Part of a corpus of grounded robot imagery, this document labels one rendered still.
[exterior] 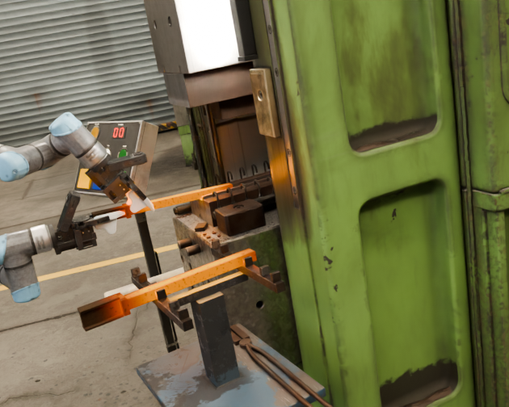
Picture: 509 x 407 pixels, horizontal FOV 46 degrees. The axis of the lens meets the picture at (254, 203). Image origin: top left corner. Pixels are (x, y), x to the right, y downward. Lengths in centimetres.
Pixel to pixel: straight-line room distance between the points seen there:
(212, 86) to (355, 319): 74
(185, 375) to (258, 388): 20
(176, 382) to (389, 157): 75
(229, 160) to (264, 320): 58
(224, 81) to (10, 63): 808
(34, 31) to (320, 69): 841
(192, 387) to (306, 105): 69
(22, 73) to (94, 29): 123
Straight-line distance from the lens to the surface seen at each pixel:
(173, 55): 175
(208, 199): 179
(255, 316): 176
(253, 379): 142
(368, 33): 155
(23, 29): 967
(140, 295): 128
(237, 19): 155
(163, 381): 149
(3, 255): 172
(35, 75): 966
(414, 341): 183
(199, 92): 171
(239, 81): 175
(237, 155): 206
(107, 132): 233
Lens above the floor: 148
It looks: 17 degrees down
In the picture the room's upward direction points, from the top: 10 degrees counter-clockwise
